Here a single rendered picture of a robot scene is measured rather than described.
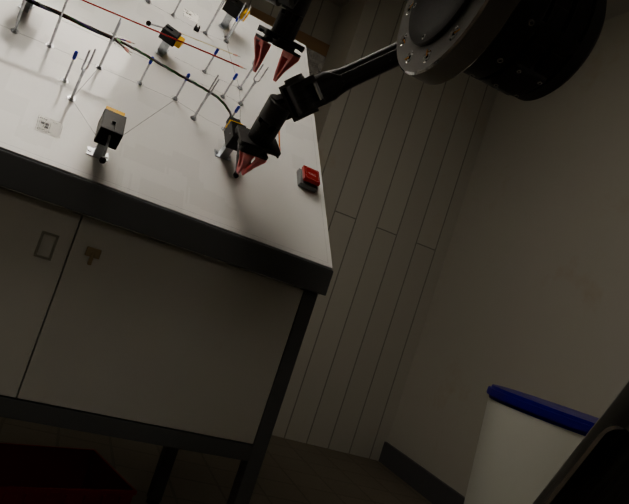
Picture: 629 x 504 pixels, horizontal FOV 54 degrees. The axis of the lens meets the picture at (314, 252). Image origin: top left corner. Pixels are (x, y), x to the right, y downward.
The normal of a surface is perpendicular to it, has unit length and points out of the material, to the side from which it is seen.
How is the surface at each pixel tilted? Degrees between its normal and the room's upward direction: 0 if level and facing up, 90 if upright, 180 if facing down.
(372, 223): 90
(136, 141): 48
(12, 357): 90
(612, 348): 90
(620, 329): 90
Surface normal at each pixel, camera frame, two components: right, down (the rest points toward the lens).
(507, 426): -0.87, -0.26
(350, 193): 0.35, 0.04
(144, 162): 0.55, -0.57
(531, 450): -0.67, -0.21
